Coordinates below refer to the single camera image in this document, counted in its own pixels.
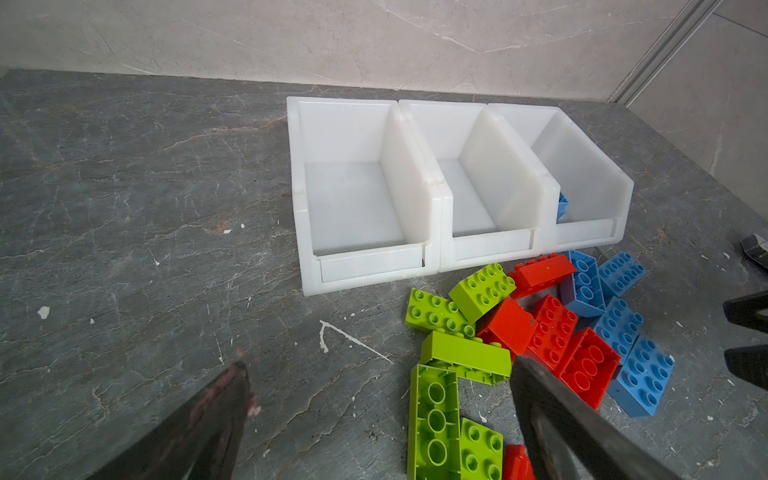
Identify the blue lego brick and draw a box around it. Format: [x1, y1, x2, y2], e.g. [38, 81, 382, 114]
[589, 297, 644, 365]
[607, 335, 675, 418]
[598, 252, 646, 300]
[559, 250, 606, 318]

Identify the white left plastic bin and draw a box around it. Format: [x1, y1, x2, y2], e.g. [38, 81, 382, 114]
[286, 96, 442, 296]

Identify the white right plastic bin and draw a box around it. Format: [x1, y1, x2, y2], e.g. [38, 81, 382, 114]
[491, 103, 634, 251]

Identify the white middle plastic bin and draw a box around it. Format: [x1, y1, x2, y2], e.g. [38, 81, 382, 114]
[400, 100, 560, 271]

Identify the green lego brick top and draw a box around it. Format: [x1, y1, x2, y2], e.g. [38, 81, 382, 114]
[449, 263, 517, 324]

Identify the green lego brick long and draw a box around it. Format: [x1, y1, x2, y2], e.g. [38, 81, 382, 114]
[420, 331, 512, 386]

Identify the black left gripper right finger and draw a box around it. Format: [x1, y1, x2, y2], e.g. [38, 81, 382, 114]
[510, 356, 679, 479]

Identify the green lego brick small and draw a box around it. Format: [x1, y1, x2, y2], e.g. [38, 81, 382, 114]
[460, 418, 504, 480]

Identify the green lego brick flat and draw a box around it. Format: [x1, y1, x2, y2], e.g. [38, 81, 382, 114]
[405, 288, 475, 338]

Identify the red lego brick square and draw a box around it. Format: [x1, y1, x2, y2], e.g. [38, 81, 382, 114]
[475, 297, 537, 360]

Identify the red lego brick corner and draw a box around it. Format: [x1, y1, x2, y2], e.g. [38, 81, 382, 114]
[553, 328, 620, 411]

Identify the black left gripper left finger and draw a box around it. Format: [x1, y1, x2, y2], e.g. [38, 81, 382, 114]
[90, 361, 251, 479]

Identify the white plastic bin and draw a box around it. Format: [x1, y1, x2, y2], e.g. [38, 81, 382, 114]
[491, 103, 634, 251]
[286, 96, 442, 296]
[400, 100, 560, 271]

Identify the red lego brick long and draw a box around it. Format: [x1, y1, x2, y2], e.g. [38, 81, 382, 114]
[508, 253, 576, 299]

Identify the red arch lego piece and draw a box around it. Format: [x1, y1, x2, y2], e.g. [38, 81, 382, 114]
[502, 445, 535, 480]

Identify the green lego brick upside down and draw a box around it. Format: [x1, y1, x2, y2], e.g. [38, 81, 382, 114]
[407, 364, 461, 479]

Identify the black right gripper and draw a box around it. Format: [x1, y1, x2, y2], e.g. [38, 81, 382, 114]
[723, 230, 768, 390]

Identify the red lego brick studded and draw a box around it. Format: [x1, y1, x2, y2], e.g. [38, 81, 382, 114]
[525, 295, 578, 373]

